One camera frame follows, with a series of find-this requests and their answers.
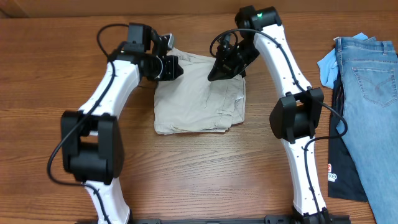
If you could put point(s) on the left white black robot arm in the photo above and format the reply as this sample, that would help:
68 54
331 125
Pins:
91 145

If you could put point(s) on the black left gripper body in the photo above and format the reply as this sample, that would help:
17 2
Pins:
161 68

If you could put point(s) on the dark navy garment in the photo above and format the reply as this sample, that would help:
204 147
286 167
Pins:
343 178

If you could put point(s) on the light blue shirt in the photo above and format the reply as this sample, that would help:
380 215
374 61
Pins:
329 73

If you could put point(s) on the blue denim jeans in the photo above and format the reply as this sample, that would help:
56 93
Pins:
368 71

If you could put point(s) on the beige shorts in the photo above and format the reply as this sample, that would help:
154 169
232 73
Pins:
192 104

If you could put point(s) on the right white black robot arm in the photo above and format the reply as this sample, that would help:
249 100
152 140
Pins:
295 117

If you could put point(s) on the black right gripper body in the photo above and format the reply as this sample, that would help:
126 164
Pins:
234 61

